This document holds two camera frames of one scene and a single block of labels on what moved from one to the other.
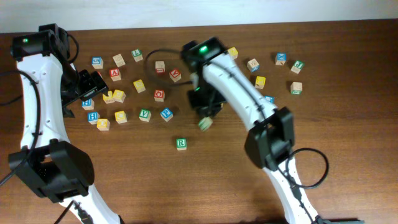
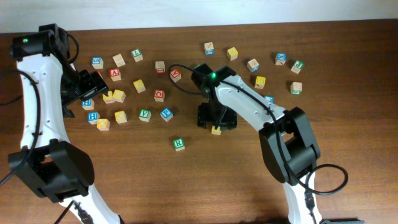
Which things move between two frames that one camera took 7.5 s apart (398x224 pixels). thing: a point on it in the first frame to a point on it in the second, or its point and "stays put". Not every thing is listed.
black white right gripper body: [206, 95] to [217, 112]
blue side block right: [253, 65] stays put
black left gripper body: [87, 85] stays put
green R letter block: [181, 144] stays put
